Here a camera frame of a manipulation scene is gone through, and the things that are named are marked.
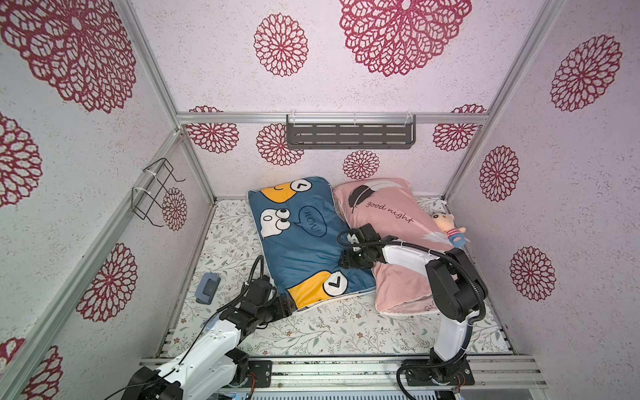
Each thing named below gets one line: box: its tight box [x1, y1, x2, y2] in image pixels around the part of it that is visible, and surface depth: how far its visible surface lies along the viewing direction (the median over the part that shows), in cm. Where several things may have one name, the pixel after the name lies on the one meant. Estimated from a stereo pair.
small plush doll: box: [430, 212, 467, 248], surface depth 102 cm
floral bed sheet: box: [173, 196, 436, 356], surface depth 85 cm
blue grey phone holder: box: [195, 271, 221, 305], surface depth 90 cm
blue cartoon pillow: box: [247, 177, 376, 312], surface depth 96 cm
